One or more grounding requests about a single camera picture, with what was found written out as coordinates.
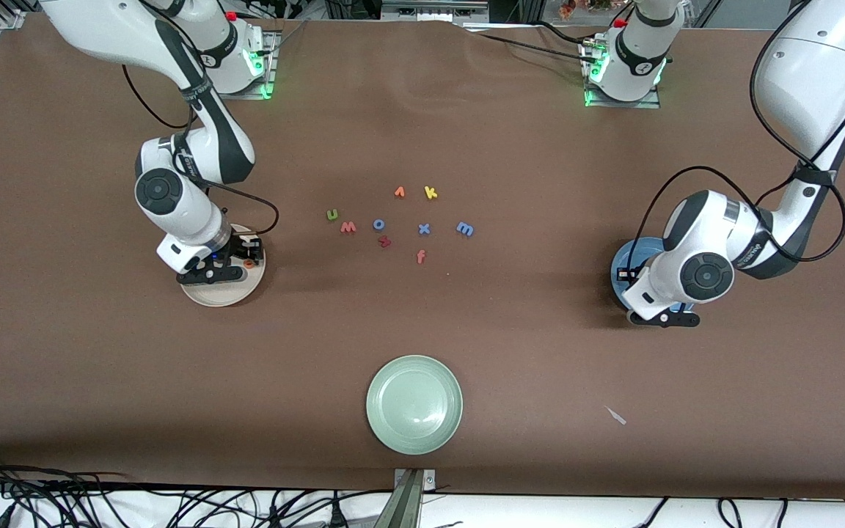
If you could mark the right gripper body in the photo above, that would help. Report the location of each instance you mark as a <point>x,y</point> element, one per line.
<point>238,248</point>

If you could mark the red foam letter w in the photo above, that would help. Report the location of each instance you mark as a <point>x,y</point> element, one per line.
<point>348,227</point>

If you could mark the blue foam letter m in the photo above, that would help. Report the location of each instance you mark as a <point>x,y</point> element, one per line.
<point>465,229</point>

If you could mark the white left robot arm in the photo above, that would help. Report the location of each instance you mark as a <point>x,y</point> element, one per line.
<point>796,88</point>

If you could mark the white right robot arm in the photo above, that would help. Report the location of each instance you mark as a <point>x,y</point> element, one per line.
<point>188,213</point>

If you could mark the blue plate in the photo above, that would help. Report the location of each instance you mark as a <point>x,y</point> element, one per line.
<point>628,255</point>

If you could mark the beige brown plate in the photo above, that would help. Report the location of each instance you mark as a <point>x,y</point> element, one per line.
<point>224,295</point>

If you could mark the small grey tape scrap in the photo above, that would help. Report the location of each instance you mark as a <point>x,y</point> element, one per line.
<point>616,415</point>

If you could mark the brown paper table cover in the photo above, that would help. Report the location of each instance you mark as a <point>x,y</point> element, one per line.
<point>422,330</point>

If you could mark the pale green plate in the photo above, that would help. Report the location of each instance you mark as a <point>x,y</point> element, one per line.
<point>414,405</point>

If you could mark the dried orange flowers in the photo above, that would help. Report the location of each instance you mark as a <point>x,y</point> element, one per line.
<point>568,9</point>

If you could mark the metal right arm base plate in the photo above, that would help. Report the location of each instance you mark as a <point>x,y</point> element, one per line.
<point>206,93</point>

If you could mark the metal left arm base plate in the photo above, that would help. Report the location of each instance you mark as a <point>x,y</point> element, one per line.
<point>650,103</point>

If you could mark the grey metal frame bar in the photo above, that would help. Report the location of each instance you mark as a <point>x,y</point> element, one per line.
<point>430,11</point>

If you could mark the grey metal camera post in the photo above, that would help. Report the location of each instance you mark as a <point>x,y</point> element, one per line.
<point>411,506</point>

